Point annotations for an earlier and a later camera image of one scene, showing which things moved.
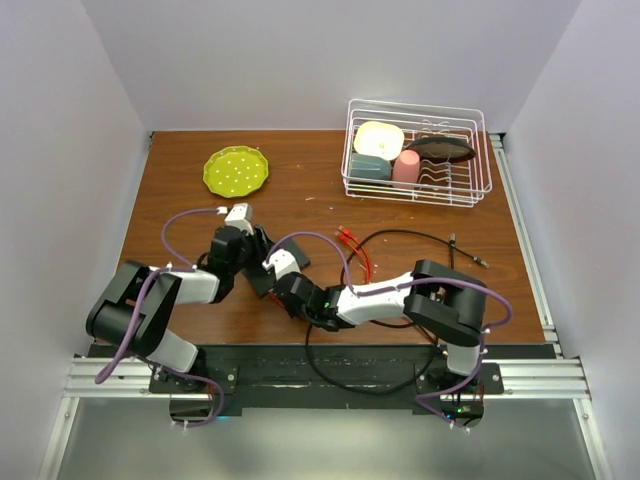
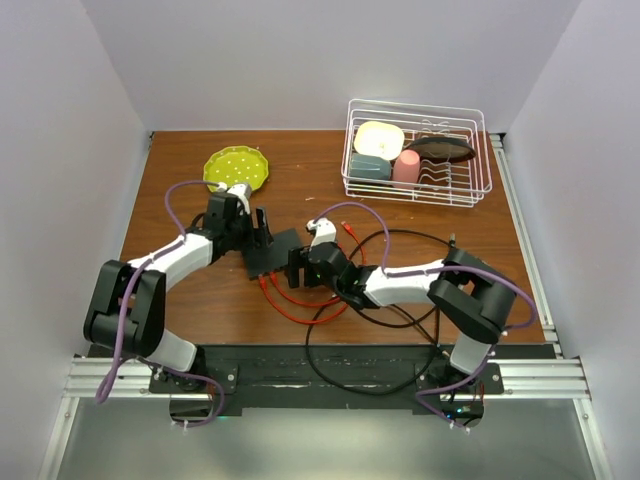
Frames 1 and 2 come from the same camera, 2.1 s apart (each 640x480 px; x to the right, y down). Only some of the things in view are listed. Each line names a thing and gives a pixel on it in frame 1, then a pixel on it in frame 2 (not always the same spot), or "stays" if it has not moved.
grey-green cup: [362, 166] stays
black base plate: [330, 376] stays
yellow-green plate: [236, 171] stays
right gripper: [291, 311] → [297, 261]
